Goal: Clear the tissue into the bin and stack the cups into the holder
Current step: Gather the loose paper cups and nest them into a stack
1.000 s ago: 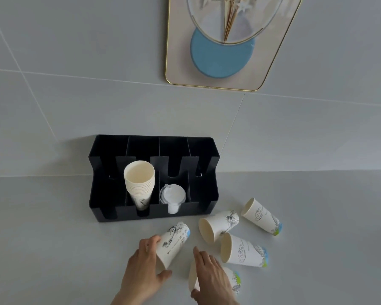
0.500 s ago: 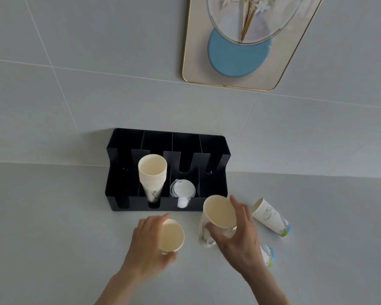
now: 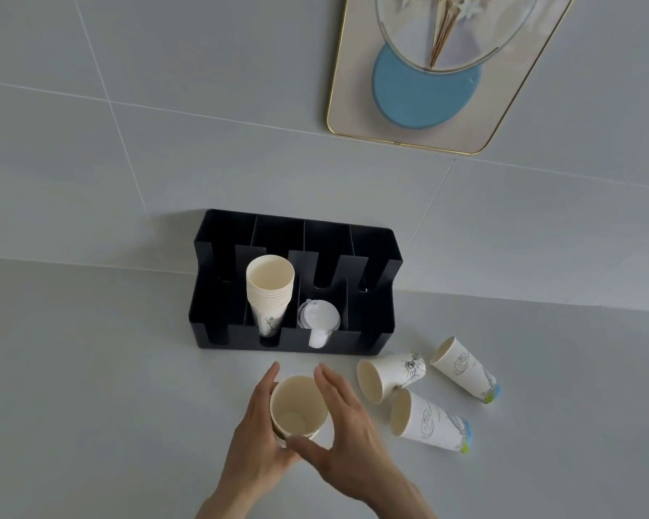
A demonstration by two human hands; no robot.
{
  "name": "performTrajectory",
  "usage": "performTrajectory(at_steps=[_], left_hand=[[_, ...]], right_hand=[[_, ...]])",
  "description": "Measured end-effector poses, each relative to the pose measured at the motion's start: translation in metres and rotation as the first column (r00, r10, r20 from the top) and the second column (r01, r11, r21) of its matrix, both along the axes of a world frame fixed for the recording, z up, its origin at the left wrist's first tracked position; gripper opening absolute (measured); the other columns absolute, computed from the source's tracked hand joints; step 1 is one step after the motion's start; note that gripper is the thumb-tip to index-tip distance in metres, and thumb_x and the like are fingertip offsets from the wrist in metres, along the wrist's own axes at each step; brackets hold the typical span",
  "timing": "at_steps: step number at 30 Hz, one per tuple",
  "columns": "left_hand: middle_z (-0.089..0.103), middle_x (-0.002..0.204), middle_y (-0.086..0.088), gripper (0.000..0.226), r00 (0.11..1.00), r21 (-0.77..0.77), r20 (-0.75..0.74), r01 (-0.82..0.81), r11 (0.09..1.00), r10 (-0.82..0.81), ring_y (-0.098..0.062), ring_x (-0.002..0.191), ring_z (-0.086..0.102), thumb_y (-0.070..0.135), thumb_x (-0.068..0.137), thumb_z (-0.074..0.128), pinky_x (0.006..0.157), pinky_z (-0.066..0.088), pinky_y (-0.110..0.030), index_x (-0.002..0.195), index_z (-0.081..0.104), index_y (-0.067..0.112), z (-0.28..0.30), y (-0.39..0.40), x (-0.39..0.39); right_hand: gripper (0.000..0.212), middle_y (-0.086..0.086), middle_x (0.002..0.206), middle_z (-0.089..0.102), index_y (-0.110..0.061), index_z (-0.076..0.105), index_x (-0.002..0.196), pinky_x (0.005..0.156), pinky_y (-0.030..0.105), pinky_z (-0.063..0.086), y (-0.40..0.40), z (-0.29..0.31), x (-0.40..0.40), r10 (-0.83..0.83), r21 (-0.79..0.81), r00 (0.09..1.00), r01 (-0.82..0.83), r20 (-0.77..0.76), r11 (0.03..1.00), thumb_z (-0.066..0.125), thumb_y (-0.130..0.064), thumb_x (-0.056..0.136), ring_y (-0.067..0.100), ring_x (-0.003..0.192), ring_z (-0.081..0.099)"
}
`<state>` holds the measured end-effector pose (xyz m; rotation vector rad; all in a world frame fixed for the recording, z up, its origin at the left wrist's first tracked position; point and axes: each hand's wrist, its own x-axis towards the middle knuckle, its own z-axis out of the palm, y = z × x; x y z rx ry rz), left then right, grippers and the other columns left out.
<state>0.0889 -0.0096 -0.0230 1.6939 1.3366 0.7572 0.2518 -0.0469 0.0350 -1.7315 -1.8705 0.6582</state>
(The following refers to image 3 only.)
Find person's left forearm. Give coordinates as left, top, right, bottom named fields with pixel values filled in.
left=195, top=483, right=252, bottom=519

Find person's left hand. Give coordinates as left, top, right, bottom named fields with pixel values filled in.
left=218, top=362, right=299, bottom=499

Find white printed paper cup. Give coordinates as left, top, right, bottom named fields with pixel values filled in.
left=390, top=387, right=473, bottom=455
left=430, top=336, right=502, bottom=405
left=356, top=351, right=427, bottom=405

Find person's right forearm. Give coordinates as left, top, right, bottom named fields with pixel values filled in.
left=370, top=478, right=439, bottom=519

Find stack of paper cups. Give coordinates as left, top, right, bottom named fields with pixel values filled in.
left=246, top=255, right=296, bottom=338

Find black plastic cup organizer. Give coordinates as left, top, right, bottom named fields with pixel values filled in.
left=186, top=209, right=404, bottom=356

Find gold framed wall picture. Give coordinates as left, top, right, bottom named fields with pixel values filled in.
left=326, top=0, right=580, bottom=156

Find white plastic cup lids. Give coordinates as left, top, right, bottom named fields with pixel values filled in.
left=297, top=299, right=341, bottom=350

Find plain cream paper cup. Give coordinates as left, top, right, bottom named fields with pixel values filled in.
left=269, top=375, right=330, bottom=444

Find person's right hand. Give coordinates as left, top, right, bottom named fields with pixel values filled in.
left=288, top=363, right=413, bottom=504

